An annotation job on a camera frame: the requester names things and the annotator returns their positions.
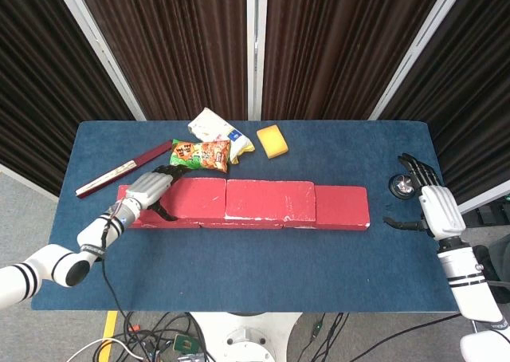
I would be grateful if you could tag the red brick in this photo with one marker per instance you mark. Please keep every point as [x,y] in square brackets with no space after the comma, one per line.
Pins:
[243,223]
[167,223]
[342,208]
[199,198]
[271,198]

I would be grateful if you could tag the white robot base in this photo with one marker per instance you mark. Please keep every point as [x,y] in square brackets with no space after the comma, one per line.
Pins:
[247,334]

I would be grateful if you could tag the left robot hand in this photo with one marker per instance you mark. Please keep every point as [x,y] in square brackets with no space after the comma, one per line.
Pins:
[147,188]

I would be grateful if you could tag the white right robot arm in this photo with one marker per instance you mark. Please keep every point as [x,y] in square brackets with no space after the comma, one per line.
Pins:
[470,282]

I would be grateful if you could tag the white partition post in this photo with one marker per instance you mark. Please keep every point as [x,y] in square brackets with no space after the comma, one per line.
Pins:
[418,51]
[99,51]
[256,51]

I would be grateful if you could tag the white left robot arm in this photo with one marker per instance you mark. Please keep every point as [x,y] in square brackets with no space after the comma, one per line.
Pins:
[48,266]

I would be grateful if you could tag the long dark red box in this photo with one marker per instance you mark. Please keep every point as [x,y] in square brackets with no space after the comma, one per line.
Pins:
[119,170]

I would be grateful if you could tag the green orange snack bag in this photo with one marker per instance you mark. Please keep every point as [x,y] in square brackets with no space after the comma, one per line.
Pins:
[199,156]

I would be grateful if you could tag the brown pleated partition panel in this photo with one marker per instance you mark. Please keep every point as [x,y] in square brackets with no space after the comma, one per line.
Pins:
[338,47]
[478,99]
[36,79]
[171,47]

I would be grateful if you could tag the yellow sponge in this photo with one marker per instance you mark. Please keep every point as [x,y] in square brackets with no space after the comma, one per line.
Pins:
[273,140]

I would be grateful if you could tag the green circuit board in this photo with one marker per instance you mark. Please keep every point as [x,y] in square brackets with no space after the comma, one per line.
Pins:
[185,343]

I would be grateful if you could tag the blue felt table cover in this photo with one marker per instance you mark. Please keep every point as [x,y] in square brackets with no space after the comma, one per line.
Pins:
[259,266]

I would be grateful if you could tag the metal bowl at edge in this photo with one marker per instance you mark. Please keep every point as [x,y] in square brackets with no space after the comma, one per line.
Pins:
[400,186]

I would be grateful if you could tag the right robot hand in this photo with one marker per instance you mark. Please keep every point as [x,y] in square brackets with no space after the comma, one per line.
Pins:
[442,210]

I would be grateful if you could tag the white yellow snack bag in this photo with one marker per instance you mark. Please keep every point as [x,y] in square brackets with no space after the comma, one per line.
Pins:
[211,124]

